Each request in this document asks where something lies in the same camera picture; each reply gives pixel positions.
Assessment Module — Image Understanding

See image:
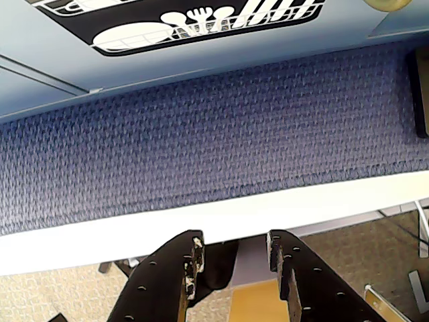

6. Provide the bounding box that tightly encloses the yellow flat panel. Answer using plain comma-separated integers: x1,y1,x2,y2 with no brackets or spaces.
229,280,291,322

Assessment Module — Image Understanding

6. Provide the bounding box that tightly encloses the blue toy kitchen body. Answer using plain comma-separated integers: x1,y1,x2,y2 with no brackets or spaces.
0,0,429,120

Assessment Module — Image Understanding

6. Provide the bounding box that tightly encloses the grey hanging cable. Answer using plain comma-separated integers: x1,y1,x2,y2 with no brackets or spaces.
414,200,429,259

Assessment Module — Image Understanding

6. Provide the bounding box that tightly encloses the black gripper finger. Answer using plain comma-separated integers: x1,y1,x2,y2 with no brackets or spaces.
107,229,206,322
266,229,386,322

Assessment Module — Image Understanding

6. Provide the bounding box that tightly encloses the dishwasher door with dish sticker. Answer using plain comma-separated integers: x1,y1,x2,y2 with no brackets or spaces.
0,0,386,94

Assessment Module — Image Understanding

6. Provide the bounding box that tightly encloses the gold dishwasher door handle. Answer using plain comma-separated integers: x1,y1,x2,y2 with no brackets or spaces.
364,0,414,13

